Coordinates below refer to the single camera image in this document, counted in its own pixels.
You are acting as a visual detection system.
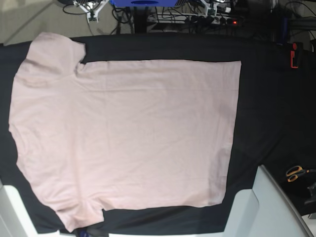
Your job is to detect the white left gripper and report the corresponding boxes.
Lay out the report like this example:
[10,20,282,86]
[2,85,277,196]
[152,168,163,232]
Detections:
[199,0,219,17]

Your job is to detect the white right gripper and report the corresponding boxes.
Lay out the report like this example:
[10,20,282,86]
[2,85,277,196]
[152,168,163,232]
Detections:
[73,0,109,23]

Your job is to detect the pink T-shirt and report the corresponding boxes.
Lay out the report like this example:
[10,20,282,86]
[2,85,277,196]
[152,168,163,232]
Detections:
[8,33,241,231]

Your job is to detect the blue plastic box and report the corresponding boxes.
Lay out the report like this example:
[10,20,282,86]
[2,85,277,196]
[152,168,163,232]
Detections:
[110,0,178,7]

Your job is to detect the white power strip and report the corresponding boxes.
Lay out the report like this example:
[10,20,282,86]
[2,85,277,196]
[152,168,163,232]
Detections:
[147,12,242,26]

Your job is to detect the red black clamp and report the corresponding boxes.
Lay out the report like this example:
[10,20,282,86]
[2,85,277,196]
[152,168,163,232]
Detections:
[290,42,303,69]

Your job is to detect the black table cloth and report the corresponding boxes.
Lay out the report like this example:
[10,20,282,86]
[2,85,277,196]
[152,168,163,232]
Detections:
[0,34,316,235]

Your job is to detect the black device on side table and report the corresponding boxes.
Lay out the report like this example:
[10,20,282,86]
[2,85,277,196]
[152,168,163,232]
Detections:
[304,183,316,205]

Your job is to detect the white chair right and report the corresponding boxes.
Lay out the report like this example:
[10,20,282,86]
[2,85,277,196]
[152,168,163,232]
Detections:
[223,165,313,237]

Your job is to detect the white chair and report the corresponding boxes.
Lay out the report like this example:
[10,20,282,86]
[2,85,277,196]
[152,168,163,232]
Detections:
[0,184,60,237]
[223,165,313,237]

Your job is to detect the orange blue bottom clamp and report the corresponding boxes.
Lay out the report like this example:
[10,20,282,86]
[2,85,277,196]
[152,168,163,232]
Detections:
[74,228,109,237]

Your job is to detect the white chair left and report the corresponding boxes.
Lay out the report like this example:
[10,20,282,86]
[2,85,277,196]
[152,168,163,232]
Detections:
[0,184,60,237]

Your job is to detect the orange handled scissors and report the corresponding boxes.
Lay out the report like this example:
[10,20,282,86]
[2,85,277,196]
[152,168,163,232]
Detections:
[285,165,316,183]

